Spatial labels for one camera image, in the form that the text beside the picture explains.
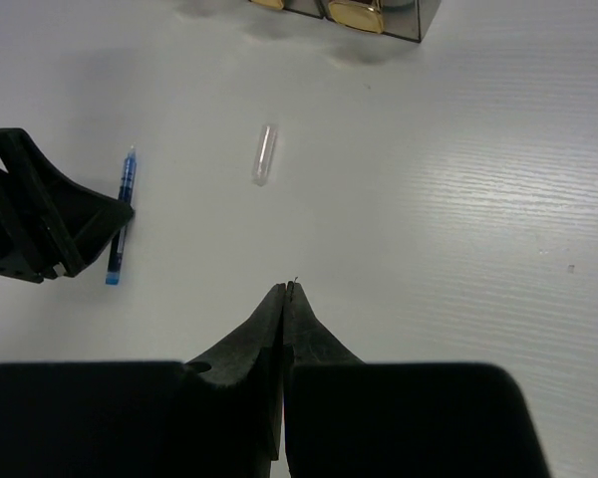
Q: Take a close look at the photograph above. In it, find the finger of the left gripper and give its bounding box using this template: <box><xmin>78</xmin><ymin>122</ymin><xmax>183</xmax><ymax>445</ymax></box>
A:
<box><xmin>0</xmin><ymin>127</ymin><xmax>126</xmax><ymax>277</ymax></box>

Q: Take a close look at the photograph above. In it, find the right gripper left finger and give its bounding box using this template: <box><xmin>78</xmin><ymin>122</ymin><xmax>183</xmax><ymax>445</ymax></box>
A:
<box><xmin>0</xmin><ymin>284</ymin><xmax>285</xmax><ymax>477</ymax></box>

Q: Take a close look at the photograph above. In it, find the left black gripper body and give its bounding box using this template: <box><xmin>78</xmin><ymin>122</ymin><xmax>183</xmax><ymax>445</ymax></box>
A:
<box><xmin>0</xmin><ymin>169</ymin><xmax>60</xmax><ymax>284</ymax></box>

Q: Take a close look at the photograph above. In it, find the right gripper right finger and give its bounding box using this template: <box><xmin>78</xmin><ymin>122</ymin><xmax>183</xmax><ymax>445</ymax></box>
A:
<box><xmin>283</xmin><ymin>282</ymin><xmax>550</xmax><ymax>477</ymax></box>

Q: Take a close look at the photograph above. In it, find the clear blue pen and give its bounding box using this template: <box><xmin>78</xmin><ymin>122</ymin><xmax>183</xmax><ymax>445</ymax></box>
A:
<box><xmin>105</xmin><ymin>146</ymin><xmax>138</xmax><ymax>286</ymax></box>

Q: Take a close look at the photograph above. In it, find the clear pen cap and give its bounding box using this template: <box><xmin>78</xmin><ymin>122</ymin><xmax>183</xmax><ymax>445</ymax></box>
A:
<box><xmin>251</xmin><ymin>123</ymin><xmax>278</xmax><ymax>186</ymax></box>

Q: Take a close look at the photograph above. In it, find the clear drawer bin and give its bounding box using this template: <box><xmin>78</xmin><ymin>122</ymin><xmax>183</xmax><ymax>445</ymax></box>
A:
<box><xmin>318</xmin><ymin>0</ymin><xmax>442</xmax><ymax>43</ymax></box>
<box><xmin>250</xmin><ymin>0</ymin><xmax>324</xmax><ymax>19</ymax></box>

